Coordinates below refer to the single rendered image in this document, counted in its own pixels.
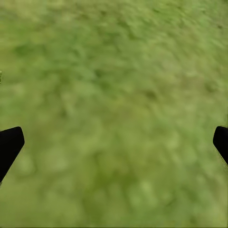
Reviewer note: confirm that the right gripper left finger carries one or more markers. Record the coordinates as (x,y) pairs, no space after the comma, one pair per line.
(11,143)

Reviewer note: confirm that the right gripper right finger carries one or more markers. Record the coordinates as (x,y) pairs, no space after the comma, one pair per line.
(220,141)

